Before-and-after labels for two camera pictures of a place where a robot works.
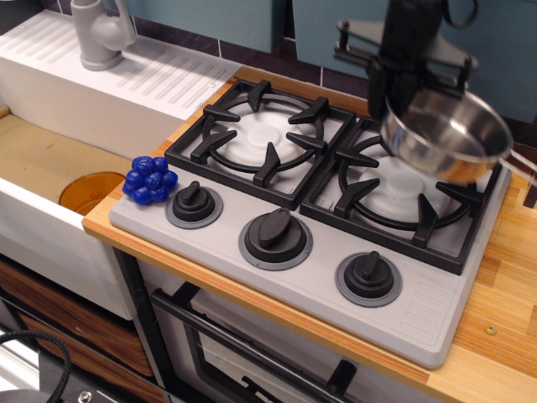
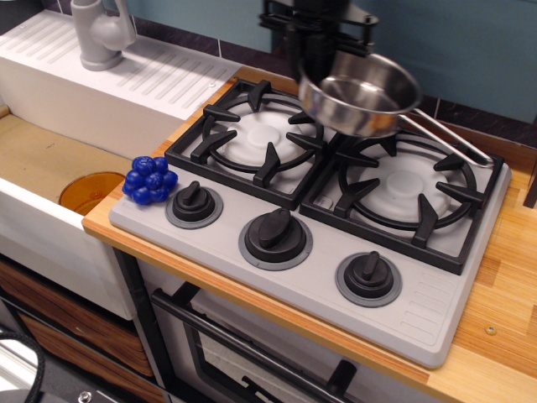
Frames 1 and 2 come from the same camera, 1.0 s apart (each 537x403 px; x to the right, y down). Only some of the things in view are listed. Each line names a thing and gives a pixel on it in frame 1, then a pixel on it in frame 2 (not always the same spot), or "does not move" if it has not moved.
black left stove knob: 194,207 does not move
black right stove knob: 369,280 does not move
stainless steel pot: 452,135 to 370,93
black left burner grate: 264,138 does not move
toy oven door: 218,349 does not move
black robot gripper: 408,54 to 313,30
